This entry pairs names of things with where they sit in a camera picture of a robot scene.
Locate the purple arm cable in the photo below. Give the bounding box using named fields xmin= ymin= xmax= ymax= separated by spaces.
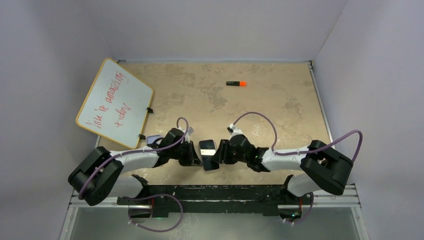
xmin=231 ymin=111 xmax=363 ymax=164
xmin=78 ymin=117 xmax=190 ymax=200

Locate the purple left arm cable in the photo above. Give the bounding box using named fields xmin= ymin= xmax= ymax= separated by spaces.
xmin=78 ymin=117 xmax=190 ymax=200

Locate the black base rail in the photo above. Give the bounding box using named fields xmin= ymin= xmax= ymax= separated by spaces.
xmin=117 ymin=184 xmax=312 ymax=218

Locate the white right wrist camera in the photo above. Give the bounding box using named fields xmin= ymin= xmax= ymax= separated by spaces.
xmin=227 ymin=123 xmax=243 ymax=138

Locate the aluminium frame rail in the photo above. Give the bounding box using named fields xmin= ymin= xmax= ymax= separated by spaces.
xmin=60 ymin=184 xmax=369 ymax=240

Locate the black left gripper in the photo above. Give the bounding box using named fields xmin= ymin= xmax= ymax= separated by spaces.
xmin=169 ymin=140 xmax=202 ymax=167

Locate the lavender phone case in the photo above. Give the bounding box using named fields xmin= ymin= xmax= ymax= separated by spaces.
xmin=145 ymin=134 xmax=163 ymax=145

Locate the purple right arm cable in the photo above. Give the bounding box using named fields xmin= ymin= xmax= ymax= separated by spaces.
xmin=231 ymin=111 xmax=363 ymax=164

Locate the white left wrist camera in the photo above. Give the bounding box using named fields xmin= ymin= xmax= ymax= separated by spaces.
xmin=186 ymin=127 xmax=194 ymax=136

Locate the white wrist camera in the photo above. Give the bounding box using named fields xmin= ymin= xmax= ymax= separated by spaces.
xmin=186 ymin=127 xmax=194 ymax=136
xmin=227 ymin=123 xmax=243 ymax=138

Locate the yellow-framed whiteboard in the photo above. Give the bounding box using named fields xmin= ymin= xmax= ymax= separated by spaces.
xmin=75 ymin=58 xmax=154 ymax=149

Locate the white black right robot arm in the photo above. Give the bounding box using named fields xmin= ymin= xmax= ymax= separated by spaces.
xmin=214 ymin=134 xmax=354 ymax=204

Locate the orange black marker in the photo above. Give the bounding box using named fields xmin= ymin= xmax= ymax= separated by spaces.
xmin=225 ymin=81 xmax=247 ymax=87

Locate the black smartphone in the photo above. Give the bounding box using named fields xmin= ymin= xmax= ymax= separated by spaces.
xmin=199 ymin=139 xmax=217 ymax=160

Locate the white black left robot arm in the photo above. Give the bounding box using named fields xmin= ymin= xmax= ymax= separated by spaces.
xmin=67 ymin=127 xmax=212 ymax=206

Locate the beige phone case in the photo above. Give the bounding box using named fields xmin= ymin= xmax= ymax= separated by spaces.
xmin=200 ymin=149 xmax=220 ymax=172

